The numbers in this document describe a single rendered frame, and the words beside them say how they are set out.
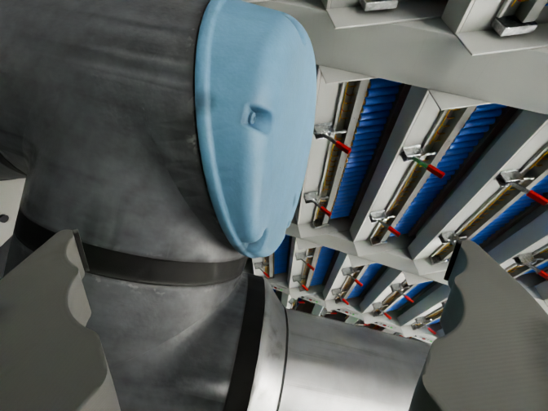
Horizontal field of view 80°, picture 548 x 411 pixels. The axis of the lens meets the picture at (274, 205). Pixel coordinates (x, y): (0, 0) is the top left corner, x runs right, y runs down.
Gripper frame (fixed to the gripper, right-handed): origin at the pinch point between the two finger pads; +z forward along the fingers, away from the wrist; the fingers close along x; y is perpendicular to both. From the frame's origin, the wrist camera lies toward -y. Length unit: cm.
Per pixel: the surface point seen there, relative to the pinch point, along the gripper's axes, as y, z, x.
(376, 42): -5, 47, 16
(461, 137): 11, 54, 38
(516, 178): 17, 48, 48
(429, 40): -6, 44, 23
